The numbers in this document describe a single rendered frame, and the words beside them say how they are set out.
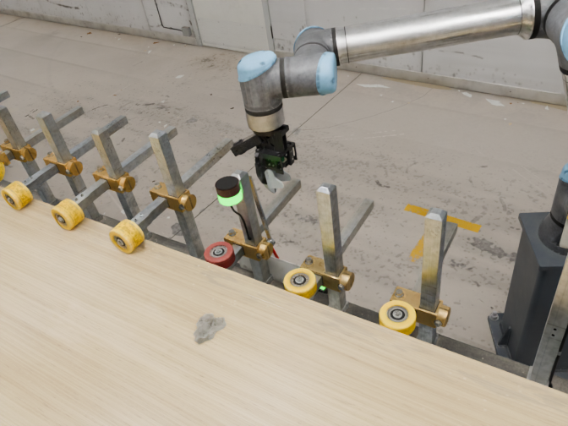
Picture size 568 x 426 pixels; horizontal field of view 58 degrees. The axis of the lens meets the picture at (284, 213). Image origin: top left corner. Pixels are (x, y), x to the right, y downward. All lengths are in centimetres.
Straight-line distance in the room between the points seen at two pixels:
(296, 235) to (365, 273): 46
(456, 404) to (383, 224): 177
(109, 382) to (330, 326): 49
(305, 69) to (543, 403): 80
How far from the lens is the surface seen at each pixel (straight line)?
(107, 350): 127
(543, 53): 375
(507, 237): 274
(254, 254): 143
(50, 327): 139
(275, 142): 124
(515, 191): 303
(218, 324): 120
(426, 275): 118
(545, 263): 177
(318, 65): 114
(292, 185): 162
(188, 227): 156
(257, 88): 116
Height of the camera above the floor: 182
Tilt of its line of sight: 39 degrees down
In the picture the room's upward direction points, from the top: 10 degrees counter-clockwise
